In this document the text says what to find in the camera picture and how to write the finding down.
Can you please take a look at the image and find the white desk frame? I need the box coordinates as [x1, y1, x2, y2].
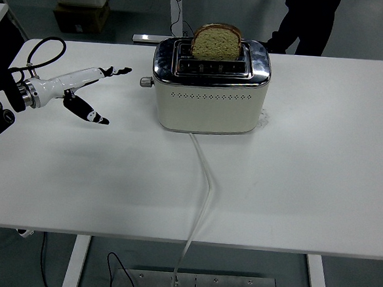
[132, 0, 186, 47]

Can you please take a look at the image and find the thin black cable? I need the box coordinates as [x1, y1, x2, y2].
[38, 232, 56, 287]

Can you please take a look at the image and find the cream chrome two-slot toaster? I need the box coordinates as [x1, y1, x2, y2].
[148, 32, 274, 139]

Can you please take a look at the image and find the brown cardboard box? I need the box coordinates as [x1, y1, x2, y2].
[51, 0, 112, 36]

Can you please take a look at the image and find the person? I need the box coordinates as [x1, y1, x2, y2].
[262, 0, 342, 58]

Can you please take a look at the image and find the white table leg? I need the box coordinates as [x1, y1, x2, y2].
[304, 254, 334, 287]
[60, 233, 92, 287]

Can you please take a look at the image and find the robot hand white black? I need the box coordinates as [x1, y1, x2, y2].
[28, 60, 132, 127]

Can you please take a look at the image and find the black cable on desk frame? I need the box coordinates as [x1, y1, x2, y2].
[168, 0, 197, 39]

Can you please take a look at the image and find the brown bread slice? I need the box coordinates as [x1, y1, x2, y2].
[190, 21, 244, 64]

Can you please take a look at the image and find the small white black device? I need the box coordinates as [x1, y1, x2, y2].
[15, 228, 35, 239]

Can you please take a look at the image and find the white toaster power cord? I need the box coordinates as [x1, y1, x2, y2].
[171, 132, 220, 287]

